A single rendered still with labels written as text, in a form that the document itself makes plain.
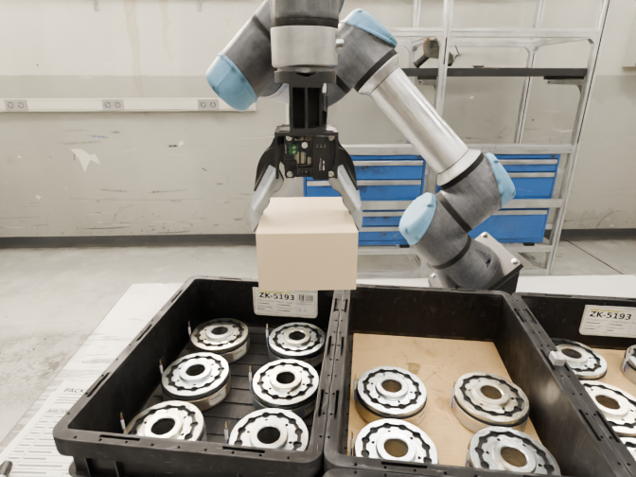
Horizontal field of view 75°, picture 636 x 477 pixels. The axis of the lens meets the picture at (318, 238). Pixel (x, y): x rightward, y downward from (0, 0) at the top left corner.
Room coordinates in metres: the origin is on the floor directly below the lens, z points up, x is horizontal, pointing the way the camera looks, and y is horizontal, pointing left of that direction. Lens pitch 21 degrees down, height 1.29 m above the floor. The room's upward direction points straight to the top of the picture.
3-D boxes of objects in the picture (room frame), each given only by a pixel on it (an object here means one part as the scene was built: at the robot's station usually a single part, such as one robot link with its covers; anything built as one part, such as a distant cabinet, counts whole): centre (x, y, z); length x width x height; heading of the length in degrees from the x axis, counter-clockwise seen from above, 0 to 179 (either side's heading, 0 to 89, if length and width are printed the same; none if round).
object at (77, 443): (0.52, 0.12, 0.92); 0.40 x 0.30 x 0.02; 174
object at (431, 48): (2.64, -0.70, 1.44); 0.25 x 0.16 x 0.18; 92
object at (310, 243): (0.53, 0.02, 1.08); 0.16 x 0.12 x 0.07; 2
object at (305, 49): (0.51, 0.01, 1.32); 0.08 x 0.08 x 0.05
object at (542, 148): (2.45, -0.67, 0.91); 1.70 x 0.10 x 0.05; 92
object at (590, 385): (0.46, -0.41, 0.86); 0.10 x 0.10 x 0.01
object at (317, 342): (0.62, 0.04, 0.86); 0.10 x 0.10 x 0.01
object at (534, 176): (2.43, -1.07, 0.60); 0.72 x 0.03 x 0.56; 92
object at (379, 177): (2.40, -0.27, 0.60); 0.72 x 0.03 x 0.56; 92
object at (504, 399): (0.48, -0.25, 0.86); 0.05 x 0.05 x 0.01
